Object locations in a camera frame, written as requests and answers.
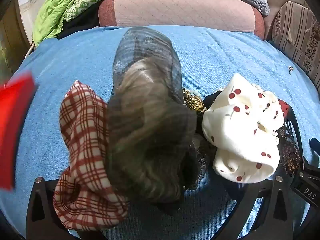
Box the red plaid scrunchie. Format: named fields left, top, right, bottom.
left=53, top=80, right=130, bottom=231

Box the red tray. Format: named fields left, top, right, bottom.
left=0, top=71, right=38, bottom=190

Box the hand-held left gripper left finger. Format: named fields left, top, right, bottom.
left=26, top=176, right=107, bottom=240

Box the gold beaded bracelet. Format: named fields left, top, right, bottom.
left=182, top=87, right=208, bottom=115

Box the striped beige cushion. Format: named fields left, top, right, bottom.
left=271, top=1, right=320, bottom=92

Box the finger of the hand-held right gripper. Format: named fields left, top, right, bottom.
left=309, top=137, right=320, bottom=157

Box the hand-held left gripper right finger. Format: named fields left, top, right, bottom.
left=226, top=175, right=293, bottom=240

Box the red dotted scrunchie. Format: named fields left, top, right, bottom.
left=277, top=99, right=291, bottom=116

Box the wooden wardrobe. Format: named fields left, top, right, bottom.
left=0, top=2, right=28, bottom=73

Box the blue bedsheet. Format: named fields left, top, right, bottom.
left=0, top=25, right=320, bottom=240

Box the white cherry print scrunchie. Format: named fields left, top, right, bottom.
left=202, top=73, right=285, bottom=183

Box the pink pillow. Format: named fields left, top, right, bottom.
left=98, top=0, right=265, bottom=40

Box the dark red patterned bow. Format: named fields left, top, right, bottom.
left=274, top=110, right=305, bottom=178

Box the grey mesh scrunchie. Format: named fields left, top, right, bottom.
left=105, top=26, right=216, bottom=203

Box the green quilt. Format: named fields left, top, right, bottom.
left=32, top=0, right=145, bottom=47

